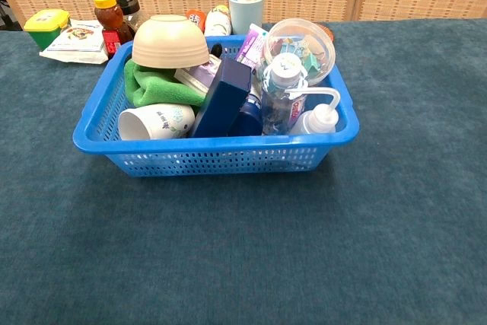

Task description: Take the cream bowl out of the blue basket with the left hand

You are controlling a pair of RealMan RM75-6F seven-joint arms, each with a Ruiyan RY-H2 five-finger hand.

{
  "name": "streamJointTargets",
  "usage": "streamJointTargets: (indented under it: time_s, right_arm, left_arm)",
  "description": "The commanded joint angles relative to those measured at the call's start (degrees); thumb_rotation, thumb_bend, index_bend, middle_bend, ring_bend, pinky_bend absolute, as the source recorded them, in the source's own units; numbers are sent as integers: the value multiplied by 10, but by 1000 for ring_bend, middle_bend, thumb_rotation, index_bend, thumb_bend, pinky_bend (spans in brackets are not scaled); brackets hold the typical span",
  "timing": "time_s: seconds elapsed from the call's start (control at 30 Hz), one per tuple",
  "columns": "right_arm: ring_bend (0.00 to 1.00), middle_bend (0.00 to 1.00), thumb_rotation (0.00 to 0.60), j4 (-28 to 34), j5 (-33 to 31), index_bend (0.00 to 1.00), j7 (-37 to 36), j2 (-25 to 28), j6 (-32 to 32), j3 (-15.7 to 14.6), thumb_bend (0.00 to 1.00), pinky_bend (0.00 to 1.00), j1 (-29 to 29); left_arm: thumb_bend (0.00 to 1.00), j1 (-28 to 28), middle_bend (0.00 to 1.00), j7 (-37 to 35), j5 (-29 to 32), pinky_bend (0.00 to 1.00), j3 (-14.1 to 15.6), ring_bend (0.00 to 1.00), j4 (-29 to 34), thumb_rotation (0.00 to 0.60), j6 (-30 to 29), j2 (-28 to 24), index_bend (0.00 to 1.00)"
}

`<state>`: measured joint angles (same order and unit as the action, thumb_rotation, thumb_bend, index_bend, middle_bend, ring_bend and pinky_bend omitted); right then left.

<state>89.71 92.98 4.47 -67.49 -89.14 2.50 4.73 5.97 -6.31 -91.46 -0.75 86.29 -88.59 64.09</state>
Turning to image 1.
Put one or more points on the light blue cup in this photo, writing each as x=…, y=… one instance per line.
x=246, y=14

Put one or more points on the honey bottle yellow cap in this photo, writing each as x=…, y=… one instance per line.
x=108, y=16

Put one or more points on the blue plastic basket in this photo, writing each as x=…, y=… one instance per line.
x=213, y=150

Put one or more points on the white floral paper cup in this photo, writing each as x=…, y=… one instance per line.
x=160, y=121

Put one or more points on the small purple white box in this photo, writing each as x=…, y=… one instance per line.
x=201, y=74

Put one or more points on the white squeeze bottle bent spout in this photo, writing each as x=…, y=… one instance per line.
x=319, y=119

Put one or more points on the beige ribbed bowl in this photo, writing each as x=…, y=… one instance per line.
x=167, y=43

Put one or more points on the teal table cloth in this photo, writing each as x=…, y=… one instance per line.
x=243, y=245

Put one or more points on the clear tub of binder clips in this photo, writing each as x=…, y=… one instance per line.
x=304, y=51

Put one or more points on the white bottle orange cap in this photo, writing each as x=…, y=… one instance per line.
x=217, y=22

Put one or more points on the dark blue cylindrical bottle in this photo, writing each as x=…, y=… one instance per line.
x=249, y=117

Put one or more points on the round woven coaster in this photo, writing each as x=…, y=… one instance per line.
x=330, y=32

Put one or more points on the clear water bottle white cap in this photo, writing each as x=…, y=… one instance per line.
x=277, y=108

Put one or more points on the green microfiber cloth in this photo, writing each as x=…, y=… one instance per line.
x=152, y=87

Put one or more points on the white printed snack packet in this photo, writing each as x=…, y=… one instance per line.
x=76, y=43

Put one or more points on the green box yellow lid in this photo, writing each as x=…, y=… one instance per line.
x=45, y=22

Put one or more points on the glass jar black lid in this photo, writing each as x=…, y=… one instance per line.
x=131, y=9

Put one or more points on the dark blue box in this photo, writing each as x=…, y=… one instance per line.
x=220, y=100

